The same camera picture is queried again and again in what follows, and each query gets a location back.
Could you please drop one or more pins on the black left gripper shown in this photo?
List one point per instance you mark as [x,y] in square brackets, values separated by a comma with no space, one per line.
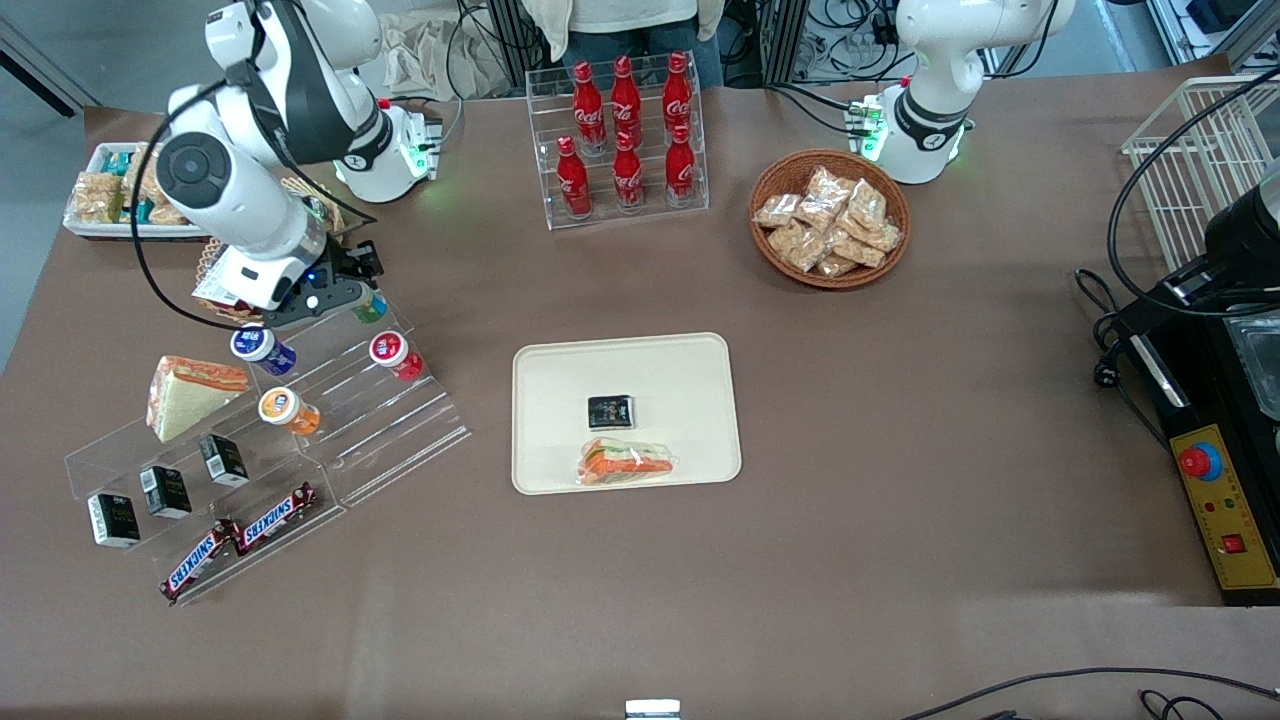
[1233,241]

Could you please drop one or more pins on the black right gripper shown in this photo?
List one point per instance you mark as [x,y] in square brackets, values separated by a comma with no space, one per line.
[352,262]

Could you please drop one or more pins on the green lid gum bottle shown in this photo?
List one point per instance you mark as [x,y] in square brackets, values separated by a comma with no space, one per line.
[373,308]

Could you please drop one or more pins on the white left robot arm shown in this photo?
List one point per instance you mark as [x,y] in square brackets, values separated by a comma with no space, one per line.
[930,110]

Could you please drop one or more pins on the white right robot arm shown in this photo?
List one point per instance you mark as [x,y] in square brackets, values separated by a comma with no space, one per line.
[240,190]

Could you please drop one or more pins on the red lid gum bottle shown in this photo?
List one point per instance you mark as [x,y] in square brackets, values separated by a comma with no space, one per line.
[392,351]

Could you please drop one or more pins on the blue lid gum bottle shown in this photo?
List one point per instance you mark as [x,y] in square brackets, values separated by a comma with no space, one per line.
[255,343]

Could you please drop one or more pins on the orange lid gum bottle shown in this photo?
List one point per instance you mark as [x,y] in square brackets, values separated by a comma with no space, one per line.
[282,406]

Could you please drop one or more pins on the black gum pack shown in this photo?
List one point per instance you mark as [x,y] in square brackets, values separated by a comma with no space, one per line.
[611,412]
[113,520]
[223,461]
[165,492]

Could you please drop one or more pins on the cream plastic tray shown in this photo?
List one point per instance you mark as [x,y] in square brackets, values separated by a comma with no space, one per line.
[690,400]

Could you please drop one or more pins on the oval wicker basket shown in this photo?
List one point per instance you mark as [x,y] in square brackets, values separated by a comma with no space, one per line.
[330,215]

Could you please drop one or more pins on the clear plastic container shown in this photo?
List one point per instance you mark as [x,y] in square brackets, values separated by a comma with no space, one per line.
[1260,365]

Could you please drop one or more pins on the red white biscuit box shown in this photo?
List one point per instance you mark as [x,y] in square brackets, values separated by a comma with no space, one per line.
[212,290]

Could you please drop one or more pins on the clear acrylic stepped stand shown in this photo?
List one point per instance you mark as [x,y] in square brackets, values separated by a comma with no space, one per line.
[400,430]
[120,470]

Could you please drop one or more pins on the crumpled beige paper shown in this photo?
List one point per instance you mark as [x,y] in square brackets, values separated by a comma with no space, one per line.
[420,55]

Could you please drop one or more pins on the red cola bottle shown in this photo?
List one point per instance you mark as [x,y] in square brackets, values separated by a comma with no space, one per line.
[588,110]
[573,185]
[628,178]
[677,95]
[626,100]
[681,172]

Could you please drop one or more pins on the wrapped sandwich on shelf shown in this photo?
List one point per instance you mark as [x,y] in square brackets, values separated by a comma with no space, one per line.
[185,400]

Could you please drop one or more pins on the black yellow control box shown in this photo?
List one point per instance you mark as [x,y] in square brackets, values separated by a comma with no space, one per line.
[1215,520]

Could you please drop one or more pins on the rice cracker snack pack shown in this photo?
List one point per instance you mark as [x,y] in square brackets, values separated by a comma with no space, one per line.
[97,197]
[140,175]

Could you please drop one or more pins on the snickers chocolate bar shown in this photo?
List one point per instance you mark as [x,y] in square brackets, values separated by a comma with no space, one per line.
[198,563]
[277,518]

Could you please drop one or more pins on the white rectangular snack bin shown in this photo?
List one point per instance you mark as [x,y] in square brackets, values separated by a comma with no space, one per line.
[90,232]

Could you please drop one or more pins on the clear acrylic bottle rack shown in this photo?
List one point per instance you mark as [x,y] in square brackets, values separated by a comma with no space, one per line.
[690,215]

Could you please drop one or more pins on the clear wrapped sandwich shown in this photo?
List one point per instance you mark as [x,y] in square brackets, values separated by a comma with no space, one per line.
[625,463]

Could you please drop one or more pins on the person in blue jeans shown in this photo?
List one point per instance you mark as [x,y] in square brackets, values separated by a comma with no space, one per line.
[620,25]

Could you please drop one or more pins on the clear bagged biscuit pack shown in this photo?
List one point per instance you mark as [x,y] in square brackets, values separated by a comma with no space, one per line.
[798,247]
[816,214]
[886,237]
[836,266]
[828,186]
[776,210]
[858,250]
[867,203]

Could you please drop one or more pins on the round brown wicker basket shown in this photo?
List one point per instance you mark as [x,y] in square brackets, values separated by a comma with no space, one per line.
[780,175]

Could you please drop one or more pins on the small white grey device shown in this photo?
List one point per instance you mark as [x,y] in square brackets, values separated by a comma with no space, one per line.
[652,710]

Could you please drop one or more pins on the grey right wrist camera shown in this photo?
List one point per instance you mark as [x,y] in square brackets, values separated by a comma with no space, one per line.
[315,303]

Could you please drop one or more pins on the black aluminium frame post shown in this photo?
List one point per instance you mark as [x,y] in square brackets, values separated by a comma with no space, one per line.
[510,45]

